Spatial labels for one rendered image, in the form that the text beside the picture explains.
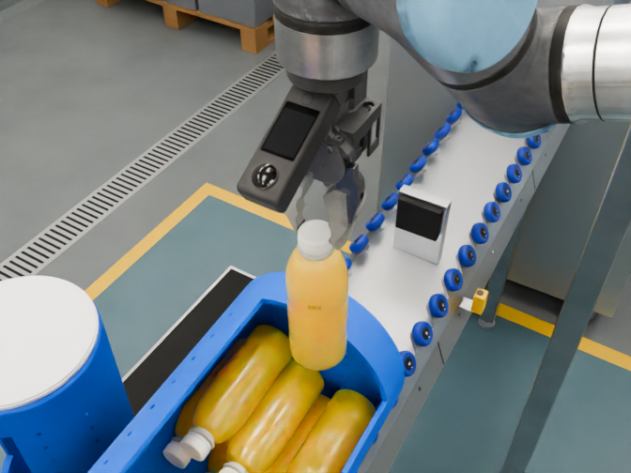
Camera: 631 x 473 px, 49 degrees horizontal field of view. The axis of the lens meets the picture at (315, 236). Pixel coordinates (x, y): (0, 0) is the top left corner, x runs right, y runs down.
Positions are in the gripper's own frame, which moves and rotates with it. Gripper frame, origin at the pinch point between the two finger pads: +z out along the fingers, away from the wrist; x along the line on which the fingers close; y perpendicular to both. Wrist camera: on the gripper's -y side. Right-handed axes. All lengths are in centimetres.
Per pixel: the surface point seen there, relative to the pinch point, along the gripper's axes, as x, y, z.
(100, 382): 39, -5, 48
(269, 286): 11.9, 7.8, 21.8
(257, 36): 175, 245, 134
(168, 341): 84, 51, 129
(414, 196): 7, 51, 36
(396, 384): -8.3, 8.3, 32.1
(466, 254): -4, 52, 46
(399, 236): 9, 51, 47
